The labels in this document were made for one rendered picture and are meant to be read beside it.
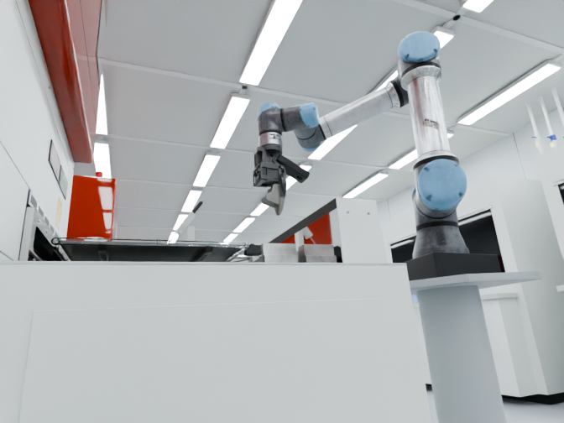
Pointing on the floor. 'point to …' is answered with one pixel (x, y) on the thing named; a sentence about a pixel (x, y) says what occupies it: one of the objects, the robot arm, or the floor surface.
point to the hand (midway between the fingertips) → (280, 211)
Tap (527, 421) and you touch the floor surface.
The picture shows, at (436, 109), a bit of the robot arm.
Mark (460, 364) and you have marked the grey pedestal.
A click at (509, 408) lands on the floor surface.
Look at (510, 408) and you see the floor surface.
